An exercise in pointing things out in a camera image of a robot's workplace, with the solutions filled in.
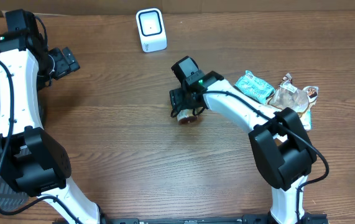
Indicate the white barcode scanner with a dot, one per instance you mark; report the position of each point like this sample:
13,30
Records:
151,30

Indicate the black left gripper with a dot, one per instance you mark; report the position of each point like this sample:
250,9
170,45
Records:
68,62

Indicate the brown cardboard backdrop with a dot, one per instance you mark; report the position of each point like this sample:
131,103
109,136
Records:
117,7

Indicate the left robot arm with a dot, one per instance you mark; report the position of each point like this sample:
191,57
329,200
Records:
48,176

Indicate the teal white tissue pack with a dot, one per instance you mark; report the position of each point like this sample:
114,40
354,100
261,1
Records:
306,120

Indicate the green lid white jar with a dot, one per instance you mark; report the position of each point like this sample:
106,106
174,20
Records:
186,116

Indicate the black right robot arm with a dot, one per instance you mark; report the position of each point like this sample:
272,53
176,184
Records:
280,145

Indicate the beige brown bag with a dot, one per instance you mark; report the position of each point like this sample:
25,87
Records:
288,96

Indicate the teal snack packet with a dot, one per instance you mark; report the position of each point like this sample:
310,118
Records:
254,87

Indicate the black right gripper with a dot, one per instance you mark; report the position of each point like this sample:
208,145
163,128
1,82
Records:
183,104

